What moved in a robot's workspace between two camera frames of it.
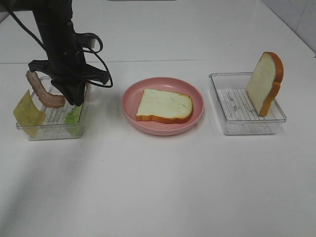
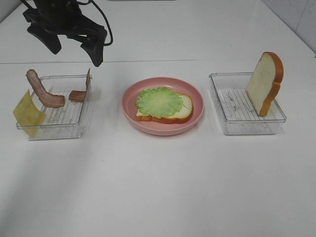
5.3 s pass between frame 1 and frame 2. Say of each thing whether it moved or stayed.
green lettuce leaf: moved
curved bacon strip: stayed
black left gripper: moved
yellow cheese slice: stayed
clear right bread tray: stayed
